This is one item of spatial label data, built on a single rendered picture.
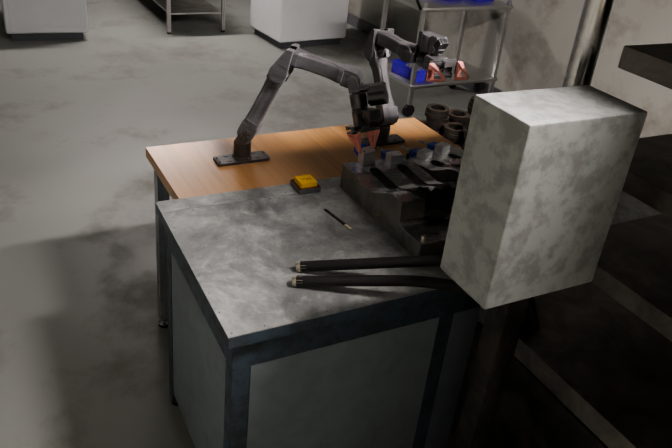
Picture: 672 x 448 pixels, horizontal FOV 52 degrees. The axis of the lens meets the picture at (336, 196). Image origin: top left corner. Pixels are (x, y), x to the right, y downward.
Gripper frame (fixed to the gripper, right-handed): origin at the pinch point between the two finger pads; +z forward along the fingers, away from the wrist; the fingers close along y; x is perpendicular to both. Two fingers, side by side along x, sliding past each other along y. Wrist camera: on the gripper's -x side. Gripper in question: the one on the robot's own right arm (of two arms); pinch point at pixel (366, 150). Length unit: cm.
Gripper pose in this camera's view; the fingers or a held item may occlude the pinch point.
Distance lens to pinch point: 235.2
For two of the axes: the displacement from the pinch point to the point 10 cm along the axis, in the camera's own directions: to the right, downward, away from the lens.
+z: 1.6, 9.6, 2.1
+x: -4.1, -1.3, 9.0
